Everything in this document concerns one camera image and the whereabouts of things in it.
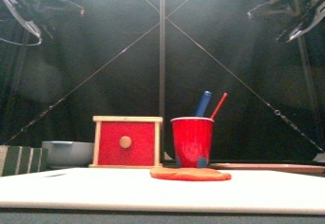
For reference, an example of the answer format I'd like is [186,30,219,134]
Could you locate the red plastic cup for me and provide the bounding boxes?
[170,117,216,169]

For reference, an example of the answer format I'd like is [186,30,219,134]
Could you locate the grey bowl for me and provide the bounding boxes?
[41,140,95,169]

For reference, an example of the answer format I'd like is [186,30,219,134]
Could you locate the white cutting board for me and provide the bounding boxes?
[0,167,325,216]

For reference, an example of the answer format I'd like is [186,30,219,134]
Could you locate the wooden drawer box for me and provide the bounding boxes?
[87,115,164,169]

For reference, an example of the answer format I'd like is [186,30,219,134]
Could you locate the green white striped block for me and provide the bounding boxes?
[0,145,49,177]

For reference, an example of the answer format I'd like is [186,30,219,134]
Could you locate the blue tool handle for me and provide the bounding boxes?
[194,90,213,119]

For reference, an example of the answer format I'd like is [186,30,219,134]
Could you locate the vertical metal frame pole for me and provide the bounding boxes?
[158,0,168,162]

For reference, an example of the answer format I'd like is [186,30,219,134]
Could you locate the brown wooden tray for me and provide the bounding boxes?
[209,162,325,175]

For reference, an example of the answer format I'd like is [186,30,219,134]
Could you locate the small blue object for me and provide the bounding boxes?
[174,157,211,169]

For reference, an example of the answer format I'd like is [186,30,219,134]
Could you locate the flat orange-red dough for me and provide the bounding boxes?
[150,166,233,182]

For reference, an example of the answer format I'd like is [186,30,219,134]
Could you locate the red drawer with wooden knob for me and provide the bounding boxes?
[98,121,157,167]

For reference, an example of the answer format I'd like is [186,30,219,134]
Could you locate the thin diagonal brace wire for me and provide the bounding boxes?
[3,0,213,145]
[122,0,325,154]

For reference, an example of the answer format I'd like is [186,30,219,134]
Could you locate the thin red stick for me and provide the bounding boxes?
[211,92,231,121]

